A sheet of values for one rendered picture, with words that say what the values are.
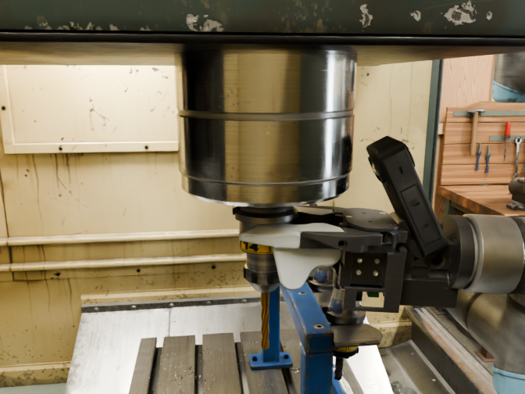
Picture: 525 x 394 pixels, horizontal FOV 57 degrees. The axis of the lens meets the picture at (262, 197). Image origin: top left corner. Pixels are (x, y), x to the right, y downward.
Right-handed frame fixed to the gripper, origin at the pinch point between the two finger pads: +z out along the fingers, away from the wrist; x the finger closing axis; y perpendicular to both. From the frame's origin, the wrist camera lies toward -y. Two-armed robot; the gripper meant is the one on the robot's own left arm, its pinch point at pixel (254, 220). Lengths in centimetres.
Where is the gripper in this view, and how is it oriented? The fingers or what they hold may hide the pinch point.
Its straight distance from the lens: 46.6
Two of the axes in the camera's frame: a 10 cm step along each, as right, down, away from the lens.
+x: 0.1, -2.3, 9.7
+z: -10.0, -0.5, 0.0
